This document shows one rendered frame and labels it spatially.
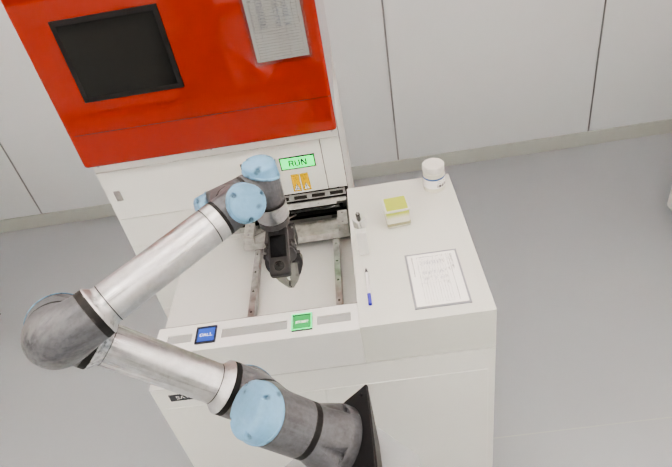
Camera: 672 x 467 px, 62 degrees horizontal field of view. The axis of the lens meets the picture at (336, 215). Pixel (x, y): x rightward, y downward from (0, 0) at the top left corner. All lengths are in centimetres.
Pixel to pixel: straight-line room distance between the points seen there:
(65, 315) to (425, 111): 280
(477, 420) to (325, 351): 57
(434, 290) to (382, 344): 20
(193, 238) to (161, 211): 103
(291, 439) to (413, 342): 52
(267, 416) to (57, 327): 40
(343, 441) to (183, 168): 110
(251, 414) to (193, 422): 70
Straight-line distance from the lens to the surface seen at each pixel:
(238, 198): 104
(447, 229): 172
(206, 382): 122
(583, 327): 278
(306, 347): 152
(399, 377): 164
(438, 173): 183
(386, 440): 145
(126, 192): 204
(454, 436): 192
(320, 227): 193
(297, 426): 114
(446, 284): 155
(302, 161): 187
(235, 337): 154
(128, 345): 118
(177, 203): 202
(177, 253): 103
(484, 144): 372
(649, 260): 316
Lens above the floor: 207
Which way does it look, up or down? 37 degrees down
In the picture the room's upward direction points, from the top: 11 degrees counter-clockwise
